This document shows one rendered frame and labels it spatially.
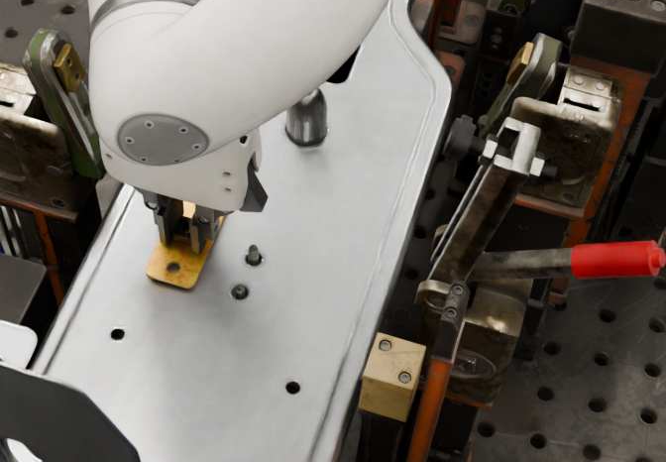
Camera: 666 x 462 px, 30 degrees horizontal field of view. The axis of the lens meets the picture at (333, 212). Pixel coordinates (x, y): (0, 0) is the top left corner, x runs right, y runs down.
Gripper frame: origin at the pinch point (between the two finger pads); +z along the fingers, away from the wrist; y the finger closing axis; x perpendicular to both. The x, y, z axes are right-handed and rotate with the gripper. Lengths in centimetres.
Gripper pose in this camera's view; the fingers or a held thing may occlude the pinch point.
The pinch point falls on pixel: (186, 217)
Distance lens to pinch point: 90.0
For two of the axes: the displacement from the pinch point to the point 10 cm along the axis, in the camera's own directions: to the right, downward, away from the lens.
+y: -9.5, -2.7, 1.3
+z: -0.4, 5.5, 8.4
